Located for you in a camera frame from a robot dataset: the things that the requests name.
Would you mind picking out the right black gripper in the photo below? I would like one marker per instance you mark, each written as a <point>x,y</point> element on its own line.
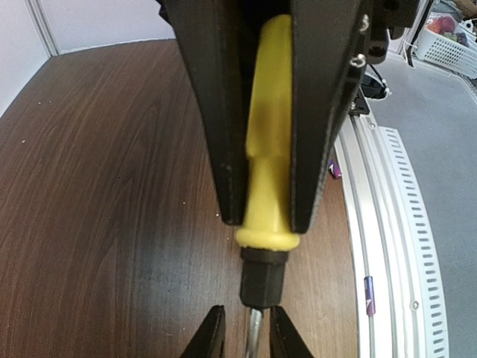
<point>326,35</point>

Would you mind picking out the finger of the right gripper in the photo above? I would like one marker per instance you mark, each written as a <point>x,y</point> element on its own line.
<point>218,42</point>

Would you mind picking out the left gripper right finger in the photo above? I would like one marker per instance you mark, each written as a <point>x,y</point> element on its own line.
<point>285,341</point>

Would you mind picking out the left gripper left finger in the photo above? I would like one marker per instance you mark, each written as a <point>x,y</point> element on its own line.
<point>209,339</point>

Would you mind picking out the yellow handled screwdriver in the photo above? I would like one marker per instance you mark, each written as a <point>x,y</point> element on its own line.
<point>265,236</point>

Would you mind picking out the purple AAA battery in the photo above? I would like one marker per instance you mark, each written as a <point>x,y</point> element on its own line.
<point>369,296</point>
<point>334,170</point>

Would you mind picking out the white plastic basket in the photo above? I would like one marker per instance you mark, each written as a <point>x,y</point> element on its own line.
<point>448,44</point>

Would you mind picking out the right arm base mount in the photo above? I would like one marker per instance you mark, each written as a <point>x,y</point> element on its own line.
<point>372,87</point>

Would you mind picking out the front aluminium rail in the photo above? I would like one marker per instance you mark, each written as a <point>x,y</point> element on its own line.
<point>413,229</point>

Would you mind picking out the left aluminium frame post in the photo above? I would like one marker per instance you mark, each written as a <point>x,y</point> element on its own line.
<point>41,23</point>

